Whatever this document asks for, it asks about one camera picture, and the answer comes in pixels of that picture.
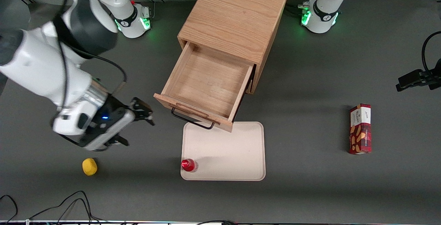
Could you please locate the thin black floor cable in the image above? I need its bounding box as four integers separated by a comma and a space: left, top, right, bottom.
28, 190, 104, 223
57, 198, 93, 223
0, 194, 19, 224

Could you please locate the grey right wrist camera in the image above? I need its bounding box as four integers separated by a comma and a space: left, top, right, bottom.
80, 110, 135, 151

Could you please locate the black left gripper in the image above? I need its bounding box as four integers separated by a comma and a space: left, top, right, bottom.
396, 58, 441, 92

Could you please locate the red capped bottle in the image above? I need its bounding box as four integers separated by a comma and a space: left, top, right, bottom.
181, 158, 199, 173

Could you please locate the red snack box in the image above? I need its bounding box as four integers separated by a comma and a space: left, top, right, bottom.
348, 103, 372, 155

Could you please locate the wooden drawer cabinet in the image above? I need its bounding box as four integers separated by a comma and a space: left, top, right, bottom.
177, 0, 288, 95

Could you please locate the thick black cable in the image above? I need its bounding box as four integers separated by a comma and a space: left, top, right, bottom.
196, 219, 239, 225

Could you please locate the wooden drawer with black handle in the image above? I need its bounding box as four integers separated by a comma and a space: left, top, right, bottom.
153, 41, 256, 133

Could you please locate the beige plastic tray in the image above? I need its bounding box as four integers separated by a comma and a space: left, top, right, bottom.
181, 121, 266, 181

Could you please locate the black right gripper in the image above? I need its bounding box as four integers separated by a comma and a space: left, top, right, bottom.
90, 95, 155, 147

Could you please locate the yellow lemon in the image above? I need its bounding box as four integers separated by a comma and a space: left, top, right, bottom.
82, 158, 98, 176

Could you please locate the black looped cable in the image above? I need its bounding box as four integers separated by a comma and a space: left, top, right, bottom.
422, 31, 441, 74

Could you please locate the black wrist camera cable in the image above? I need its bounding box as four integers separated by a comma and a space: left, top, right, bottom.
52, 0, 128, 146

